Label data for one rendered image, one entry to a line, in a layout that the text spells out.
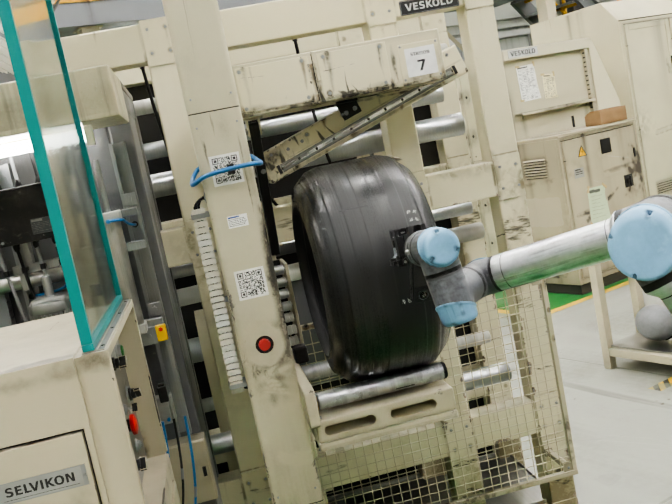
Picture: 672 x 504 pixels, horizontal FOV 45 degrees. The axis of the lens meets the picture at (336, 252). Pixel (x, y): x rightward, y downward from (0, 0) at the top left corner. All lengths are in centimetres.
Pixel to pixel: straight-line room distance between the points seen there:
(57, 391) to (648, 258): 97
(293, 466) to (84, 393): 90
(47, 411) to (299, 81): 126
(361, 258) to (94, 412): 76
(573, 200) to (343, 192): 469
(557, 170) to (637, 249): 513
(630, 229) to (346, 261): 73
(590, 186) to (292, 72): 461
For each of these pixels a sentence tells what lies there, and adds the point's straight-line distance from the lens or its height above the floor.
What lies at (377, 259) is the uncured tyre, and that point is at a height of 124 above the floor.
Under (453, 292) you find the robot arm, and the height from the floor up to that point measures 120.
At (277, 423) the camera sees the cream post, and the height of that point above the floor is 85.
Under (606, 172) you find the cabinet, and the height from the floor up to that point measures 88.
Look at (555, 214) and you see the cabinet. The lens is 662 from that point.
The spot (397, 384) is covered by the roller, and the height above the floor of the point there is 90.
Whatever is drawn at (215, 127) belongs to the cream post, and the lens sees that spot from 204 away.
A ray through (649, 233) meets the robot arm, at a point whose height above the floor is 128.
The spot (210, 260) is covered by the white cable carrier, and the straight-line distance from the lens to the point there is 206.
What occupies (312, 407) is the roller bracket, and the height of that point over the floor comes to 91.
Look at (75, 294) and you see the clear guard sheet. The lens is 138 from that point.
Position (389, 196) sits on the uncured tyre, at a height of 137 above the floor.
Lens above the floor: 152
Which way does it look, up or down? 7 degrees down
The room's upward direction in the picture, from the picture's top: 11 degrees counter-clockwise
